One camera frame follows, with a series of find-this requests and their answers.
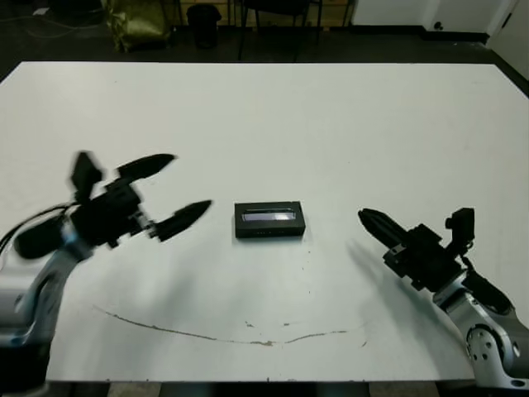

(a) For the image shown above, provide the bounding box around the yellow-green plastic bag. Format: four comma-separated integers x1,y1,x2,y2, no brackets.
101,0,174,54

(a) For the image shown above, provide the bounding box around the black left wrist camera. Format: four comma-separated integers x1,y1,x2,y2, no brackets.
68,151,107,203

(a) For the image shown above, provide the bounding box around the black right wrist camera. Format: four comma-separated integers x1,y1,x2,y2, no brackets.
445,208,475,250

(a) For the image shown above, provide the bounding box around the white floor cable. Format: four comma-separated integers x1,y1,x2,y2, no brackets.
0,12,104,39

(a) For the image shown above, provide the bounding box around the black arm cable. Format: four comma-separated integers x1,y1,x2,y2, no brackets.
0,202,79,257
458,256,517,315

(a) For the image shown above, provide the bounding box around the black trash bin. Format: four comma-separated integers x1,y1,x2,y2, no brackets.
185,4,222,50

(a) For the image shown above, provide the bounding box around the black mesh office chair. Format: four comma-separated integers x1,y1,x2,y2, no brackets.
237,0,322,63

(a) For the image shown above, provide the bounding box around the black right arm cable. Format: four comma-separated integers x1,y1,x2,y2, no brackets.
458,256,517,315

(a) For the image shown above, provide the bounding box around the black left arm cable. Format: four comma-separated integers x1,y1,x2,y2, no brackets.
0,202,79,257

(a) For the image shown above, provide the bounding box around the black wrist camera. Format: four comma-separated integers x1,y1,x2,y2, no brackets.
445,208,475,250
68,151,107,203

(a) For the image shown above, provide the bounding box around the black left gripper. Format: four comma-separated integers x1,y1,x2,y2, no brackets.
73,153,214,249

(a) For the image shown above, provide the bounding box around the black box lid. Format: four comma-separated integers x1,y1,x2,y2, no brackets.
234,200,307,240

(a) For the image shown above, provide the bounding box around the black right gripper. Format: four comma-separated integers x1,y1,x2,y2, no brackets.
357,208,466,294

